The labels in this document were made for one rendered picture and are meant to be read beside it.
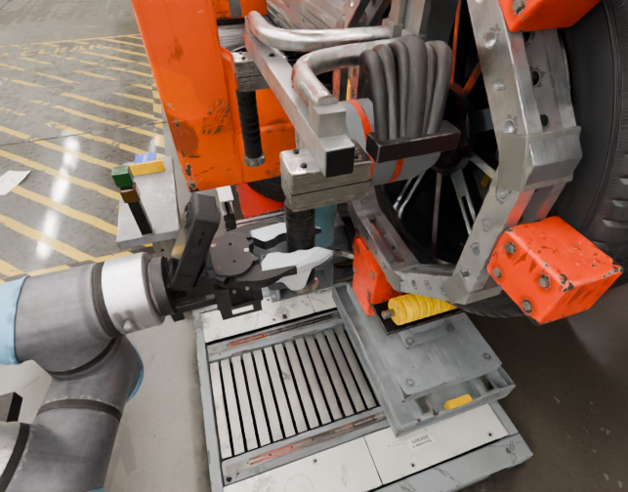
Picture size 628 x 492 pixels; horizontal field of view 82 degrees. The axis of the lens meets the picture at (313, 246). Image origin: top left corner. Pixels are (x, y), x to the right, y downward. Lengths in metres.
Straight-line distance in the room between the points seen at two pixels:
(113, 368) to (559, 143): 0.56
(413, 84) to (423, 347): 0.84
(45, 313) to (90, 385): 0.12
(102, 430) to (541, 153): 0.55
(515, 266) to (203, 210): 0.34
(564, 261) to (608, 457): 1.07
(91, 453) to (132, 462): 0.78
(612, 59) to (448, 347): 0.84
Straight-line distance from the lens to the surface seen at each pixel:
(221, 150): 1.04
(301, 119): 0.41
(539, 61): 0.46
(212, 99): 0.99
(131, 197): 1.04
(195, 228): 0.38
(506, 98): 0.43
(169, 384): 1.34
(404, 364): 1.07
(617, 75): 0.46
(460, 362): 1.11
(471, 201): 0.66
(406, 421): 1.09
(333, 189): 0.39
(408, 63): 0.39
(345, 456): 1.11
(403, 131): 0.37
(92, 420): 0.52
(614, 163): 0.46
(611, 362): 1.65
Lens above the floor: 1.15
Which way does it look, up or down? 45 degrees down
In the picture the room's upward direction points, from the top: straight up
